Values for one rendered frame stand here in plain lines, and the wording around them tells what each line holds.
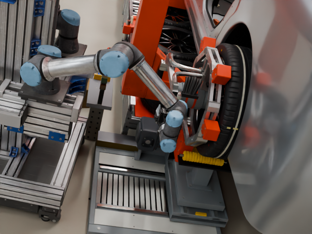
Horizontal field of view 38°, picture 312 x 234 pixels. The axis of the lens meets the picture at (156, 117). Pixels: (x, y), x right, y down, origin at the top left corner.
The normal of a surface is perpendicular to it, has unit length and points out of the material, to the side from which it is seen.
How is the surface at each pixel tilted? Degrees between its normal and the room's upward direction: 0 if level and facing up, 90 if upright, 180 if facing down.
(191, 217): 90
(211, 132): 90
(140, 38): 90
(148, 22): 90
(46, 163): 0
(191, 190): 0
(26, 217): 0
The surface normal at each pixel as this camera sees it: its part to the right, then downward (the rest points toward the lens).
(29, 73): -0.37, 0.49
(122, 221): 0.23, -0.81
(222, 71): 0.22, -0.34
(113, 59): -0.12, 0.48
